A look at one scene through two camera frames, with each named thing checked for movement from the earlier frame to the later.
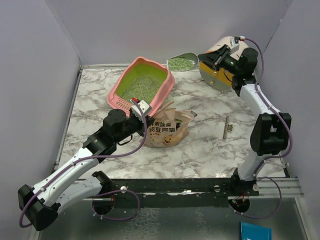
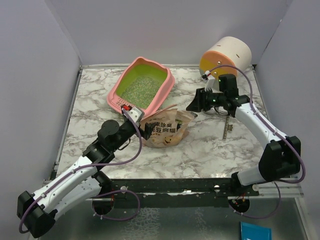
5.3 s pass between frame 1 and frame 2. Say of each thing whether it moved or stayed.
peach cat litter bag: stayed
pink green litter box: stayed
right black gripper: moved
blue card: stayed
